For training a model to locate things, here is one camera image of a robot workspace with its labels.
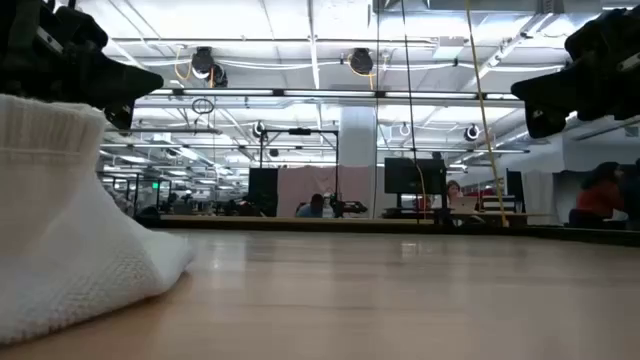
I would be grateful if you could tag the white plaid towel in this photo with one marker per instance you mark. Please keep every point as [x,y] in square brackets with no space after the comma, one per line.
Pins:
[60,225]

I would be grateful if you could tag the white square column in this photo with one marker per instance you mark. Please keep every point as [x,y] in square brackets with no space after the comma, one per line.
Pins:
[357,135]

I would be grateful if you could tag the white curtain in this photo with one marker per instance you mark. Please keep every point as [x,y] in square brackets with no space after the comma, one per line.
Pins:
[539,197]

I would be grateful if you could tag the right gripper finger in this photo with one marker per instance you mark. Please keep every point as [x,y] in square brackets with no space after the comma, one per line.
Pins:
[546,121]
[555,90]

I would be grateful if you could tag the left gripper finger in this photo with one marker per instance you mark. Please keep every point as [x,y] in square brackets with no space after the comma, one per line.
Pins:
[121,114]
[120,82]

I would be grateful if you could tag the open laptop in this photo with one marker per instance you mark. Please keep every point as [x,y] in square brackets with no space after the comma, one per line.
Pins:
[465,205]

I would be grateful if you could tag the long ceiling light bar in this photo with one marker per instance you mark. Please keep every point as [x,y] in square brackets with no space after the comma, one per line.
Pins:
[325,93]

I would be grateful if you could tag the pink curtain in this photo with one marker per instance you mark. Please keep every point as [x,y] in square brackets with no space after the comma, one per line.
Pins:
[300,182]

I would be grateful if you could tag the black framed glass enclosure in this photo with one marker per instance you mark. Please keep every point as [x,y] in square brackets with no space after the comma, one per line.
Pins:
[145,190]

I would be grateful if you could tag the narrow black partition panel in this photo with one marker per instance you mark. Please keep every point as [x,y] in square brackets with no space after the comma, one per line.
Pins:
[515,187]

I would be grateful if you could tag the black camera stand frame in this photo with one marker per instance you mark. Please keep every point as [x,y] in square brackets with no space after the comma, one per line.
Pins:
[300,131]

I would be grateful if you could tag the black monitor on stand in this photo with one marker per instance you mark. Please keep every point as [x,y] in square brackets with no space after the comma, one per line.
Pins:
[412,175]

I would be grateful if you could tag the person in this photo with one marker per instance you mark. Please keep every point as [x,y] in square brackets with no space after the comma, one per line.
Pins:
[454,189]
[312,207]
[600,195]
[632,190]

